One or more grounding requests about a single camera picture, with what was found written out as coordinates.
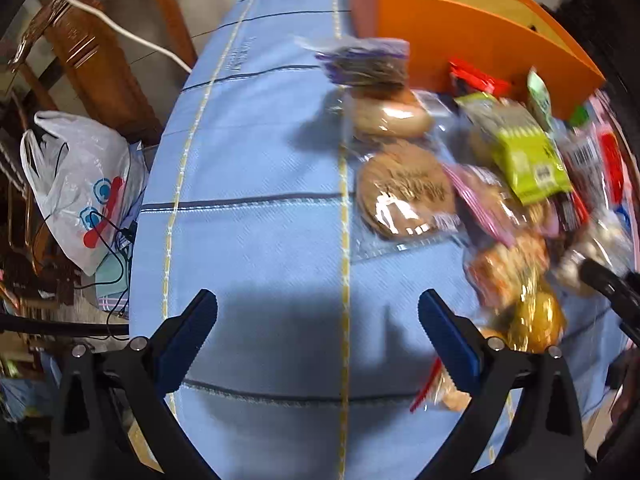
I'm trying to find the white power cable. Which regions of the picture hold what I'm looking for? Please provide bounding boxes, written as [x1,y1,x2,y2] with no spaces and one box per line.
[47,0,193,75]

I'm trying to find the white plastic bag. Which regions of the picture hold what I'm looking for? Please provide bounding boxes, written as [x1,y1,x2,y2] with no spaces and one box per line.
[20,110,151,277]

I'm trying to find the black cable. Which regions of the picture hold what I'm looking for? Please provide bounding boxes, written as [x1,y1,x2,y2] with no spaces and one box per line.
[40,140,143,321]

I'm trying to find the green white snack packet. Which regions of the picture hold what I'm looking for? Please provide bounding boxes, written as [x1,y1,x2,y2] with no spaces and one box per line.
[527,67,556,133]

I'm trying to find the dark red snack packet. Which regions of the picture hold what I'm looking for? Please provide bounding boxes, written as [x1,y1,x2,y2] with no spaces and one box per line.
[550,195,591,233]

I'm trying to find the white puff snack packet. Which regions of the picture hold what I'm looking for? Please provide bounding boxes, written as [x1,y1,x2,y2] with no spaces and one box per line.
[557,210,636,296]

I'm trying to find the red edged rice cracker packet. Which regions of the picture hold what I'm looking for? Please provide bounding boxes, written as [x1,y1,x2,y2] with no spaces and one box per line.
[410,355,473,413]

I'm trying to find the pale green folded cloth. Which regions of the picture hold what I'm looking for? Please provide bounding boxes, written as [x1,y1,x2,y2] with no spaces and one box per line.
[95,255,133,321]

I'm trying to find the clear barcode snack packet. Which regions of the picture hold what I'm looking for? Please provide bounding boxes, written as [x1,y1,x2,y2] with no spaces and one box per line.
[560,132,608,196]

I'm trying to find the golden snack packet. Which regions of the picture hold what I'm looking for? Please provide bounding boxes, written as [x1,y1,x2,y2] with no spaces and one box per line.
[482,280,568,353]

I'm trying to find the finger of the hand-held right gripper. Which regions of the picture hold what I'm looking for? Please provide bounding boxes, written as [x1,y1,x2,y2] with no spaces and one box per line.
[579,258,640,350]

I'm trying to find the pink cracker packet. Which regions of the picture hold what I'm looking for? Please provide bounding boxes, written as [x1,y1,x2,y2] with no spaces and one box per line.
[445,162,531,248]

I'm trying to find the clear orange cracker packet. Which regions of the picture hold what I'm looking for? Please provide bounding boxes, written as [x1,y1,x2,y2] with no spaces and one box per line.
[462,232,551,311]

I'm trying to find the bright green snack packet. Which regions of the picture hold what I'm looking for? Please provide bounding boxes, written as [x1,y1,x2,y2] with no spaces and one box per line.
[457,92,573,206]

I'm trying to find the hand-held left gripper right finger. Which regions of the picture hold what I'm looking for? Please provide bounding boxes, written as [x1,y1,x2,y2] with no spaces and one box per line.
[417,289,588,480]

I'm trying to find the orange cardboard box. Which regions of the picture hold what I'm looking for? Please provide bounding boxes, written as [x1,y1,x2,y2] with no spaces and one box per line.
[349,0,607,121]

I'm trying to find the blue tablecloth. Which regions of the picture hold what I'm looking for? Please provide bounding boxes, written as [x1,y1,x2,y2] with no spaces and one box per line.
[127,0,640,480]

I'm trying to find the clear round bun packet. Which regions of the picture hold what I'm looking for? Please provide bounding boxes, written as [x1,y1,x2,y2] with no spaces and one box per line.
[327,85,436,141]

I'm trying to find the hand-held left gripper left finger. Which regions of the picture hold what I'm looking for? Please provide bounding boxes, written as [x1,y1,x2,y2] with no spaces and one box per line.
[47,289,221,480]

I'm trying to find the brown round cookie packet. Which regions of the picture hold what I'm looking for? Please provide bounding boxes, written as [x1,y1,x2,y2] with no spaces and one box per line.
[350,137,463,261]

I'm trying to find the black metal rod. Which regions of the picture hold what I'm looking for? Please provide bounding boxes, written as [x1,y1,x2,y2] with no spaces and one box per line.
[0,312,131,340]

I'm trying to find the purple snack packet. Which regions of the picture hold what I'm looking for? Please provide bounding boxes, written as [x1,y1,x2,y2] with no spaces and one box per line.
[295,35,412,88]

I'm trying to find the carved wooden chair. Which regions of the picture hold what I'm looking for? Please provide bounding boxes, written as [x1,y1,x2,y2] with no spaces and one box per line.
[10,0,201,133]

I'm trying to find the red white snack packet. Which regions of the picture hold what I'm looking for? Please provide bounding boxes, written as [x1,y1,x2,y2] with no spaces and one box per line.
[592,92,633,221]

